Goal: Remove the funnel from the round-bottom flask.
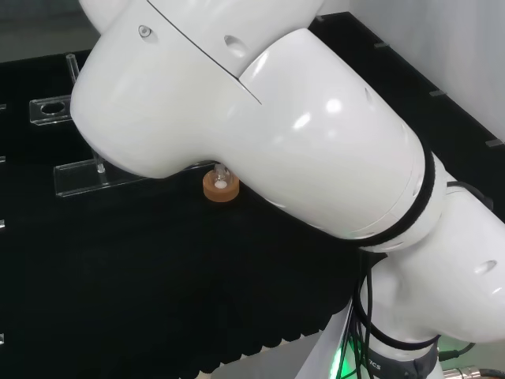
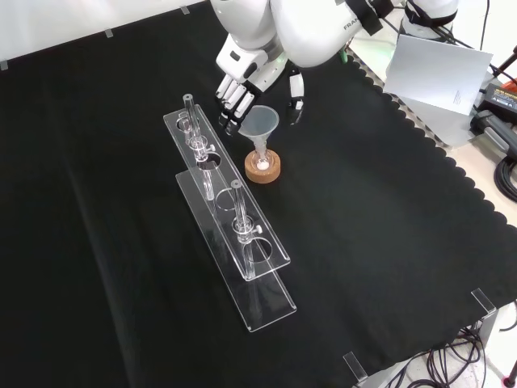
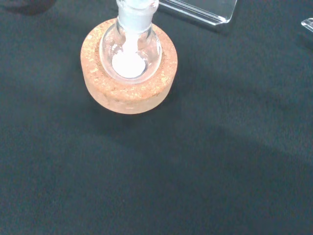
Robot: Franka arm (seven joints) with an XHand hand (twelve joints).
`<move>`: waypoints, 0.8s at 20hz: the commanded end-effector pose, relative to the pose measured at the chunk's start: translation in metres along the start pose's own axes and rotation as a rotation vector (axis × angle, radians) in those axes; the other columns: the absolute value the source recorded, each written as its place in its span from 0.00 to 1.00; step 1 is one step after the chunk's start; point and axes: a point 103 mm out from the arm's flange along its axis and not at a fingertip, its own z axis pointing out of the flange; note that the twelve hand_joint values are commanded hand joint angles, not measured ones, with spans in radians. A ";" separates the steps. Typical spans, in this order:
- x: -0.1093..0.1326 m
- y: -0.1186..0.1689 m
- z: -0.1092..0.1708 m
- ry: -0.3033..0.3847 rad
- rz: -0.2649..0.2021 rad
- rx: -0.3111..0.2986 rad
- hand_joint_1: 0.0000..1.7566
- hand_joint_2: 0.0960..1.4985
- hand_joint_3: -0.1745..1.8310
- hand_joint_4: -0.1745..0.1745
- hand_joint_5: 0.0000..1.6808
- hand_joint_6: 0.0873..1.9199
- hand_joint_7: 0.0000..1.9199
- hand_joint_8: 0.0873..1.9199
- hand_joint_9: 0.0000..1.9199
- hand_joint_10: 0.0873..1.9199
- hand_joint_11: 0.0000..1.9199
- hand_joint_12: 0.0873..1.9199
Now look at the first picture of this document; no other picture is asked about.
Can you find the clear round-bottom flask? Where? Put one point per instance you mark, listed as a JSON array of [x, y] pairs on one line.
[[219, 177]]

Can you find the black bench cloth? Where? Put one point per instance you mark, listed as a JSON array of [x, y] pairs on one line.
[[118, 276]]

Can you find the clear acrylic funnel stand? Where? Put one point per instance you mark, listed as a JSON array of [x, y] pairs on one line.
[[79, 179]]

